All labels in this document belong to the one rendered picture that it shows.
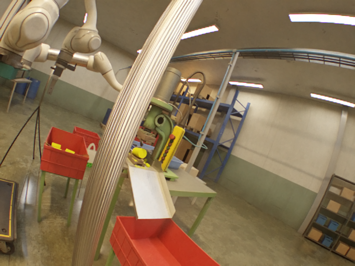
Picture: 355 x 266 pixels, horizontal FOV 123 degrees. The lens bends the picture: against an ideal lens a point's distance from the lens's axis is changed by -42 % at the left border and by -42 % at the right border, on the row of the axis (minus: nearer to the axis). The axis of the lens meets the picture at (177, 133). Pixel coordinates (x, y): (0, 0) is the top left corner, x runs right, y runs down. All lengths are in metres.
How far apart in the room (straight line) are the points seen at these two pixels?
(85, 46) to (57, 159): 0.93
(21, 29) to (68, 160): 1.08
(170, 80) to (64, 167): 1.09
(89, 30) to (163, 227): 1.29
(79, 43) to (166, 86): 0.66
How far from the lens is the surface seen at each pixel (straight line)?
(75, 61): 1.51
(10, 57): 0.88
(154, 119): 1.17
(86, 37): 0.83
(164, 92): 1.17
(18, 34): 0.67
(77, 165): 1.46
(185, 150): 7.13
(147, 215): 0.99
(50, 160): 1.46
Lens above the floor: 1.35
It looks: 1 degrees down
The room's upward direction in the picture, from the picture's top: 24 degrees clockwise
